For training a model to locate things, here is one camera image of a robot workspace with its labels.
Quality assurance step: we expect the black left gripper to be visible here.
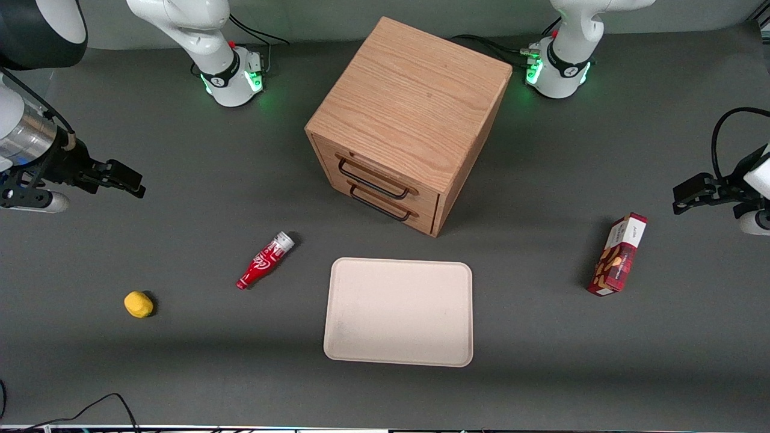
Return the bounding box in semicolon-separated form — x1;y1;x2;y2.
673;149;766;216

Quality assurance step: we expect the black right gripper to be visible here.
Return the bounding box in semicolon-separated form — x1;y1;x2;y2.
41;135;147;200

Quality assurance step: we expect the wooden drawer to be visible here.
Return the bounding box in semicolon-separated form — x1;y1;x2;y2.
344;179;439;236
314;136;442;212

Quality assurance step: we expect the black wire drawer handle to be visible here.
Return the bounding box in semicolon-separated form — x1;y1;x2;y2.
336;153;419;200
348;183;419;223

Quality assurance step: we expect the wooden drawer cabinet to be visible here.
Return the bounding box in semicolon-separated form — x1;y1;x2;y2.
304;16;513;238

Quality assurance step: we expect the red cookie box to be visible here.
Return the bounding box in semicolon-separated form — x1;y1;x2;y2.
587;212;648;297

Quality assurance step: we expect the yellow lemon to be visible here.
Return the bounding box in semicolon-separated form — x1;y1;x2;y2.
124;291;154;319

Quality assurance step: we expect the red cola bottle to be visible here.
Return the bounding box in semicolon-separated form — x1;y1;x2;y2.
236;231;296;291

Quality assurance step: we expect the beige plastic tray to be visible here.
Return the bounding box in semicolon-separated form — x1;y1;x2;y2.
323;257;474;368

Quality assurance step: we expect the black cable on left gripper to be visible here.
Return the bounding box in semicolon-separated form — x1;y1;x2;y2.
711;106;770;181

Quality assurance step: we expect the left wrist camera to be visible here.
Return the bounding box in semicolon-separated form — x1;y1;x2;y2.
734;203;770;236

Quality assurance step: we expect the black cable at right arm base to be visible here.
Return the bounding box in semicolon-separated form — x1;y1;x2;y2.
227;13;291;76

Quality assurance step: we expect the black cable at arm base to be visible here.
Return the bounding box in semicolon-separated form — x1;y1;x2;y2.
227;13;291;76
451;18;563;68

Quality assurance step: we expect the black cable at table edge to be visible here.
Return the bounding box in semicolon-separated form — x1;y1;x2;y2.
0;379;142;433

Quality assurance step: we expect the black cable at left arm base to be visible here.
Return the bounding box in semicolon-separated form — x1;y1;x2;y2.
451;18;563;68

